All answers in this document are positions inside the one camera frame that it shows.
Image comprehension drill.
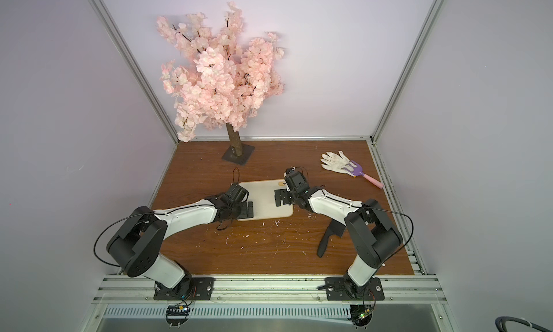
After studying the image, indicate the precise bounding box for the white cutting board orange rim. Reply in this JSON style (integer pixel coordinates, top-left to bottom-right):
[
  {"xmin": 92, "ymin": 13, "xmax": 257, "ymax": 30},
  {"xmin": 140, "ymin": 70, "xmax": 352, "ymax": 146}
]
[{"xmin": 239, "ymin": 179, "xmax": 294, "ymax": 221}]

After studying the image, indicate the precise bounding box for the black kitchen knife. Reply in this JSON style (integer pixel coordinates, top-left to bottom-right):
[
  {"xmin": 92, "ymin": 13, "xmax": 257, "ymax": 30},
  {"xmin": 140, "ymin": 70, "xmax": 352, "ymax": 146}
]
[{"xmin": 317, "ymin": 220, "xmax": 346, "ymax": 258}]

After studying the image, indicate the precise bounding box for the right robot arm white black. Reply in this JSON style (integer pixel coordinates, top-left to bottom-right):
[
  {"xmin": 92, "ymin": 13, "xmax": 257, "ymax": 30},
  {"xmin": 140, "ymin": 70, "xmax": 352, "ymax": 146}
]
[{"xmin": 275, "ymin": 167, "xmax": 410, "ymax": 293}]

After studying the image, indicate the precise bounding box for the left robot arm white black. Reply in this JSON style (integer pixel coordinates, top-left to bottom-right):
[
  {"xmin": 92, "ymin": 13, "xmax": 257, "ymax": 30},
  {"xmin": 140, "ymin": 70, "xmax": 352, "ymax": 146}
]
[{"xmin": 106, "ymin": 182, "xmax": 253, "ymax": 298}]

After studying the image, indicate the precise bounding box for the left circuit board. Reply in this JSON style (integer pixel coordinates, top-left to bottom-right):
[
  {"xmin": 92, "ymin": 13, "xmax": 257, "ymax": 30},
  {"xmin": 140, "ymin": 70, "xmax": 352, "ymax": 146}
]
[{"xmin": 165, "ymin": 305, "xmax": 192, "ymax": 329}]

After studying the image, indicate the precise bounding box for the circuit board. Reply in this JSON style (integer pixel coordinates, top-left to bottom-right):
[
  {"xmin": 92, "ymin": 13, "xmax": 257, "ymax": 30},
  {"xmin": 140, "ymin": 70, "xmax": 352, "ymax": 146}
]
[
  {"xmin": 349, "ymin": 305, "xmax": 374, "ymax": 328},
  {"xmin": 165, "ymin": 305, "xmax": 192, "ymax": 329}
]

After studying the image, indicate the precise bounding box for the right circuit board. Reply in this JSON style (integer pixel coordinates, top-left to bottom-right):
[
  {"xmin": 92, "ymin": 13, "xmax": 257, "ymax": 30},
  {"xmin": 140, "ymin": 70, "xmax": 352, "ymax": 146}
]
[{"xmin": 349, "ymin": 305, "xmax": 374, "ymax": 328}]

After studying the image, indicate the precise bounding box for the white work glove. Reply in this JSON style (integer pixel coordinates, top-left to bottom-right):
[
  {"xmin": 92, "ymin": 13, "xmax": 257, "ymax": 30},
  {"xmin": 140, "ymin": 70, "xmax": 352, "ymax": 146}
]
[{"xmin": 321, "ymin": 150, "xmax": 353, "ymax": 176}]

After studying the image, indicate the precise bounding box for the purple pink toy rake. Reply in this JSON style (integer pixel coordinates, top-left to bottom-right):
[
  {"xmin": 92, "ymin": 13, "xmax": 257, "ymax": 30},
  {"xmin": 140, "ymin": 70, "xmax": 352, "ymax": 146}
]
[{"xmin": 348, "ymin": 161, "xmax": 384, "ymax": 189}]

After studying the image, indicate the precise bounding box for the pink cherry blossom tree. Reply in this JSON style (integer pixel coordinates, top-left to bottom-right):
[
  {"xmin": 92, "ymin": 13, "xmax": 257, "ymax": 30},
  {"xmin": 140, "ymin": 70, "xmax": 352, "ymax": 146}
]
[{"xmin": 156, "ymin": 2, "xmax": 285, "ymax": 166}]

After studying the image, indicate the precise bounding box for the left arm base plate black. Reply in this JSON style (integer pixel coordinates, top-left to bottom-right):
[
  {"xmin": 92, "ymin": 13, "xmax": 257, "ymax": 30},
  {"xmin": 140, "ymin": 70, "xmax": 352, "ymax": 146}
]
[{"xmin": 154, "ymin": 277, "xmax": 215, "ymax": 301}]

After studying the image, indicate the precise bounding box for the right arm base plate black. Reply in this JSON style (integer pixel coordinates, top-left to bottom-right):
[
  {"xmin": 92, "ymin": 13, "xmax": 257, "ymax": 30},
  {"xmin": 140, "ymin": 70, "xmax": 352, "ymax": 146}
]
[{"xmin": 318, "ymin": 277, "xmax": 385, "ymax": 301}]

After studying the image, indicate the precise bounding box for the aluminium front rail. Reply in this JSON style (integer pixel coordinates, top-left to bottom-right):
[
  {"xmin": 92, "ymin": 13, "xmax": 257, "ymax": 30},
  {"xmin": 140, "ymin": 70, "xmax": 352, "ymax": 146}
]
[{"xmin": 91, "ymin": 273, "xmax": 449, "ymax": 306}]

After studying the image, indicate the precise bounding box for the black cable bottom right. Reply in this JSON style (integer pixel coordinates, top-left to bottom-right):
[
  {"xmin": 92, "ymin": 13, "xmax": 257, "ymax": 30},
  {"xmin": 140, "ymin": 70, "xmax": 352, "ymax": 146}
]
[{"xmin": 495, "ymin": 315, "xmax": 553, "ymax": 332}]

